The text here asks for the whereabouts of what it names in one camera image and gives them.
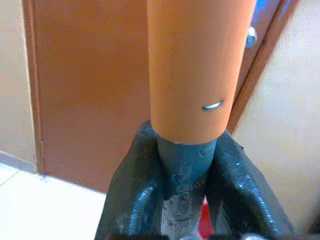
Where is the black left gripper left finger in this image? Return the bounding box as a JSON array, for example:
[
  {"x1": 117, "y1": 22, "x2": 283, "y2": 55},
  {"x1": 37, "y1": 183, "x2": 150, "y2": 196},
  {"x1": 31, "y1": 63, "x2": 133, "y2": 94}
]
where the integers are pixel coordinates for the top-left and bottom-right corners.
[{"x1": 94, "y1": 119, "x2": 166, "y2": 240}]

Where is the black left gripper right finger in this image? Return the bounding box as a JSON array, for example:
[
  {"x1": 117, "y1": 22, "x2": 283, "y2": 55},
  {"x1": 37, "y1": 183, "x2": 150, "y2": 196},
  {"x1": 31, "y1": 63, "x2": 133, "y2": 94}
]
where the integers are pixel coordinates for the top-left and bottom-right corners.
[{"x1": 199, "y1": 128, "x2": 298, "y2": 240}]

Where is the orange handled broom stick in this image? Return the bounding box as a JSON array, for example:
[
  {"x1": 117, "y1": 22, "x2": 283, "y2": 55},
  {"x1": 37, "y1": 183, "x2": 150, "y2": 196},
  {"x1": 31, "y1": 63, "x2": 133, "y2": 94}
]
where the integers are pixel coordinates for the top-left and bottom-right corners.
[{"x1": 146, "y1": 0, "x2": 257, "y2": 240}]

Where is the brown wooden door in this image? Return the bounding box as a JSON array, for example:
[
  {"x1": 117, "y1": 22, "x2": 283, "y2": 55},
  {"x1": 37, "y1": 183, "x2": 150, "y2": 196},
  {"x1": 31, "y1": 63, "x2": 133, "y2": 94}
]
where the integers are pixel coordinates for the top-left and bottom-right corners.
[{"x1": 21, "y1": 0, "x2": 301, "y2": 193}]

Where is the silver door knob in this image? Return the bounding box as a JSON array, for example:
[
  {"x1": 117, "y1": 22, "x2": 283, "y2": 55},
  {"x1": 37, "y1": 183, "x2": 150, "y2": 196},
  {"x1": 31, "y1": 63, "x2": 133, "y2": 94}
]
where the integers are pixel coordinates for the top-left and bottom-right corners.
[{"x1": 246, "y1": 26, "x2": 258, "y2": 50}]

